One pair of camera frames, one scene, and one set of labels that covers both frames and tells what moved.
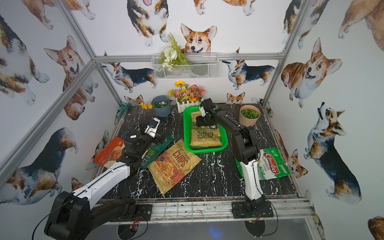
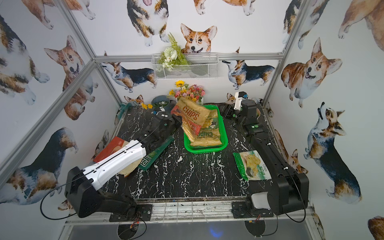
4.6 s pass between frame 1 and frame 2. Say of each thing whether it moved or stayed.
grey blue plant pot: stayed
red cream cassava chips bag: stayed
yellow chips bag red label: moved
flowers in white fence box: stayed
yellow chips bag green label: stayed
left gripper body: moved
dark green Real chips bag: stayed
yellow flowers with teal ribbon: stayed
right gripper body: moved
